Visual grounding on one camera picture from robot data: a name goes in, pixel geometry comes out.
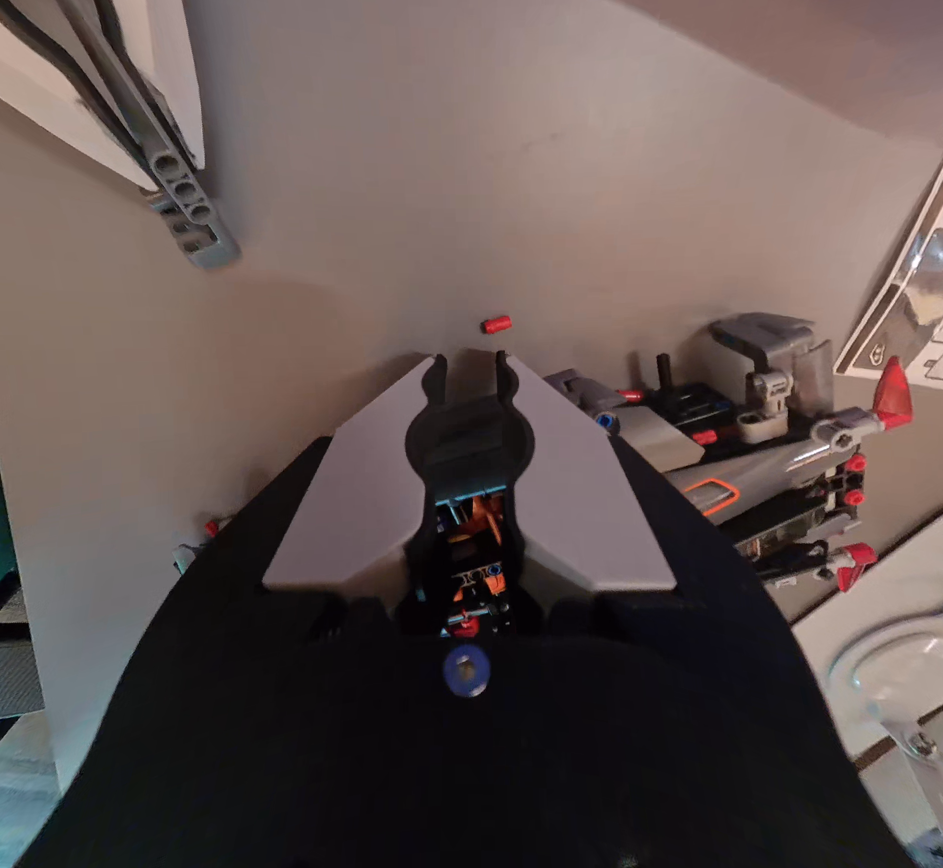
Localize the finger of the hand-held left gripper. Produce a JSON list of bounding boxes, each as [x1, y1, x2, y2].
[[74, 0, 206, 169], [0, 0, 159, 193]]

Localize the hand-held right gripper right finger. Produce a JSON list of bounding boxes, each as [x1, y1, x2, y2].
[[495, 349, 677, 596]]

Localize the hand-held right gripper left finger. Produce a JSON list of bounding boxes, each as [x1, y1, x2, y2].
[[261, 352, 450, 600]]

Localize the grey lego wing piece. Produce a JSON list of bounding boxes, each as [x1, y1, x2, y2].
[[18, 0, 242, 272]]

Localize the grey black lego spaceship model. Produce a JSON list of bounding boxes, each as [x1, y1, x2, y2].
[[173, 313, 915, 641]]

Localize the lego sticker sheet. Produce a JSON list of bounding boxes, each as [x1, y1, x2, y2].
[[832, 161, 943, 386]]

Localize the silver book stand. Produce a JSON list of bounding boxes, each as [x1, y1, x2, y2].
[[792, 514, 943, 868]]

